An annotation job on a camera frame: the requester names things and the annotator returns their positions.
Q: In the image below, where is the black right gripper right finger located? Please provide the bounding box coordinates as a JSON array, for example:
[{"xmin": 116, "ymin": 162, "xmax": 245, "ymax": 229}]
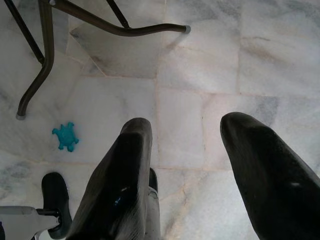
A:
[{"xmin": 220, "ymin": 111, "xmax": 320, "ymax": 240}]

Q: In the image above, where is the blue turtle toy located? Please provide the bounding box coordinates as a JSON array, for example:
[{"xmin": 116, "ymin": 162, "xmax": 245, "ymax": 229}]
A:
[{"xmin": 51, "ymin": 121, "xmax": 81, "ymax": 152}]

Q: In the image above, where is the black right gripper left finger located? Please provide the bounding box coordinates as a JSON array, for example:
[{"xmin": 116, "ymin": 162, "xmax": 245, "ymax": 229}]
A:
[{"xmin": 66, "ymin": 117, "xmax": 153, "ymax": 240}]

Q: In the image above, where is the black robot foot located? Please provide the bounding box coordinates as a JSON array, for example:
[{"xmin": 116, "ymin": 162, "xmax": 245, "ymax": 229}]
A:
[
  {"xmin": 148, "ymin": 167, "xmax": 159, "ymax": 192},
  {"xmin": 40, "ymin": 172, "xmax": 74, "ymax": 240}
]

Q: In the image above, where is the grey robot right leg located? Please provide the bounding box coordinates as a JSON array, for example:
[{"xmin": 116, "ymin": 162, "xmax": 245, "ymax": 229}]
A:
[{"xmin": 145, "ymin": 187, "xmax": 161, "ymax": 240}]

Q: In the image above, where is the thin black table strut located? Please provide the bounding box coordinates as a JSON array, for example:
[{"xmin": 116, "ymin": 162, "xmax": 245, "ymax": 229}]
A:
[
  {"xmin": 106, "ymin": 0, "xmax": 132, "ymax": 29},
  {"xmin": 3, "ymin": 0, "xmax": 46, "ymax": 63}
]

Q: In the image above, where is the black robot left foot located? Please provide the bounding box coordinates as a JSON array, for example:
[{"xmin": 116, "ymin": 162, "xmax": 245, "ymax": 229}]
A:
[{"xmin": 40, "ymin": 172, "xmax": 74, "ymax": 240}]

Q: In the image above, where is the black robot right foot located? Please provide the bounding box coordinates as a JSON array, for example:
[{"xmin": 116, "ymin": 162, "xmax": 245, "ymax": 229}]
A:
[{"xmin": 148, "ymin": 167, "xmax": 159, "ymax": 192}]

